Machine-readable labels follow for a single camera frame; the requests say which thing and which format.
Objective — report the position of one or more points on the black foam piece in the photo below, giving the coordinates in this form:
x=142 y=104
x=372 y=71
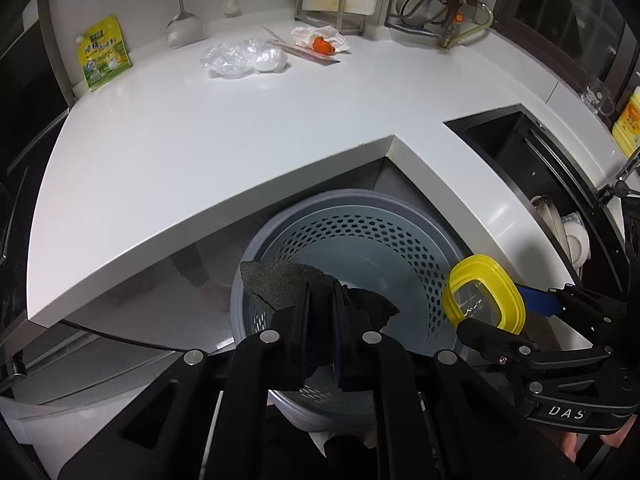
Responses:
x=272 y=280

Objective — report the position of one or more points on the metal spatula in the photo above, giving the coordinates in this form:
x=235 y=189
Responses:
x=182 y=32

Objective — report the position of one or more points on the clear plastic bag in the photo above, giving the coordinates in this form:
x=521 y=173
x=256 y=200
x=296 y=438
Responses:
x=230 y=57

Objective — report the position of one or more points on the grey perforated plastic bin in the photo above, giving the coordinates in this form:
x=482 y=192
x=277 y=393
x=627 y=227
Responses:
x=350 y=230

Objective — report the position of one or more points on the yellow plastic bottle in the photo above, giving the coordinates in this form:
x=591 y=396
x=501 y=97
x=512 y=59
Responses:
x=627 y=130

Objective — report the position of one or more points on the metal cutting board rack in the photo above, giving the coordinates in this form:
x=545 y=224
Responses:
x=345 y=22

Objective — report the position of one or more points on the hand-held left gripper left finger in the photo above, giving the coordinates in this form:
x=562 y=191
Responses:
x=295 y=340

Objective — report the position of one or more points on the dark window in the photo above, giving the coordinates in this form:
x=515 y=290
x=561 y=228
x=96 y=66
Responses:
x=550 y=0

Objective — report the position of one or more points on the person's right hand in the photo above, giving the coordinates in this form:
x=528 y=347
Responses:
x=570 y=447

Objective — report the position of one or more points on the yellow green seasoning pouch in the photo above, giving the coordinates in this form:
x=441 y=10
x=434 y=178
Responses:
x=102 y=55

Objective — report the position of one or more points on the metal sink faucet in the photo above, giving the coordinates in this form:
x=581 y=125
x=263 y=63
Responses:
x=625 y=175

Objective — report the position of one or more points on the orange peel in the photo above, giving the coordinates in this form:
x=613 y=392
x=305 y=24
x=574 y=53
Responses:
x=322 y=45

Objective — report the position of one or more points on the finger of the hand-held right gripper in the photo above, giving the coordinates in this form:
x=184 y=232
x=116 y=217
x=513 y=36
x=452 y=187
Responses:
x=537 y=300
x=490 y=340

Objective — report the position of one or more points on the yellow plastic lid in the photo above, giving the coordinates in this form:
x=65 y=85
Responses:
x=452 y=305

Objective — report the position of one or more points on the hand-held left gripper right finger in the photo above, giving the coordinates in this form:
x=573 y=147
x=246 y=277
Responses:
x=350 y=350

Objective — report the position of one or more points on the pile of white dishes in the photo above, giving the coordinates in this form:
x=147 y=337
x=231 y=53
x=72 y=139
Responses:
x=575 y=245

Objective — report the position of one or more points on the black sink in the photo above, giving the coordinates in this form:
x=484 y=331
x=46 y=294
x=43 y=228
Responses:
x=495 y=135

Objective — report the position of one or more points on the orange item in wrapper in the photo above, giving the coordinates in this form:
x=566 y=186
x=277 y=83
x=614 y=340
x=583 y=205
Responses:
x=305 y=35

